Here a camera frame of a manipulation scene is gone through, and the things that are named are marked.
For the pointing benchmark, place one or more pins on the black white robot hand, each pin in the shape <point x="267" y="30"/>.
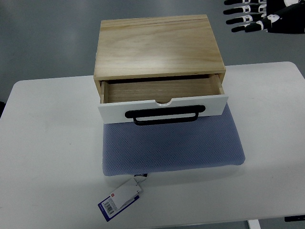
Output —
<point x="274" y="16"/>

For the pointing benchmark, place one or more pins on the black drawer handle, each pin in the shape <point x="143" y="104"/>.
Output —
<point x="165" y="111"/>

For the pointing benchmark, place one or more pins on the white drawer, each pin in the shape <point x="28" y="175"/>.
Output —
<point x="120" y="96"/>

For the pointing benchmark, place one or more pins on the wooden drawer cabinet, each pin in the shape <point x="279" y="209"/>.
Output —
<point x="156" y="47"/>

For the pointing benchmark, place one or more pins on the black table controller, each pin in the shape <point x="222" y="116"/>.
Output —
<point x="295" y="218"/>

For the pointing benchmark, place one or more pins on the blue mesh cushion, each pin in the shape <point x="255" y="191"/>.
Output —
<point x="210" y="141"/>

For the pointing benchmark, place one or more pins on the white table leg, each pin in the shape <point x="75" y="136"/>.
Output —
<point x="254" y="224"/>

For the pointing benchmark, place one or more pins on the white blue product tag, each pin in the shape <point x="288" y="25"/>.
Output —
<point x="122" y="197"/>

